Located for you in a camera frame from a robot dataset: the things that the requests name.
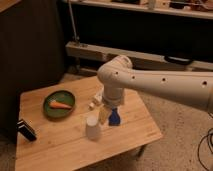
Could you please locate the small white block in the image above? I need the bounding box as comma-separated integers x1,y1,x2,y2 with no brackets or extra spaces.
89,89,103,110

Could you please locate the white ceramic cup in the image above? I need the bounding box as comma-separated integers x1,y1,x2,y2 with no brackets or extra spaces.
85,115,101,141

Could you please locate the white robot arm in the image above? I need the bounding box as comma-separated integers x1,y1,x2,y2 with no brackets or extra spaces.
97,55,213,124

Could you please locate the black handle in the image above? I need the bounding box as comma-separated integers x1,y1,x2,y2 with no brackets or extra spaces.
164,56,193,66

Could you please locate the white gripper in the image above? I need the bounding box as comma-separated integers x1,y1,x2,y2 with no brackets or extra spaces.
99,87,125,124

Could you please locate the wooden table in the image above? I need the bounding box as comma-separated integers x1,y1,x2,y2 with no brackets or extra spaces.
15,77,162,171

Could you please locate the blue sponge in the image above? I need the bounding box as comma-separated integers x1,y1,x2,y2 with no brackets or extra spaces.
109,108,121,126

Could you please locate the green plate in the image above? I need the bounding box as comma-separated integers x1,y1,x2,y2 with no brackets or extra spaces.
43,90,75,119

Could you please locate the white shelf rail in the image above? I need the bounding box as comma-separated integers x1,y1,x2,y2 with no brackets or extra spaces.
66,41,213,71

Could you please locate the orange toy carrot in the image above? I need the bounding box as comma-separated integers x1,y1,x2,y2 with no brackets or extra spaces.
49,101,72,110

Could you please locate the black cable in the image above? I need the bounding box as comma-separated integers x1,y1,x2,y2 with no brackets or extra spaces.
197,111,213,171

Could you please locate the metal pole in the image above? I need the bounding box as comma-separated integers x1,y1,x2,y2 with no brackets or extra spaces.
68,0,79,45

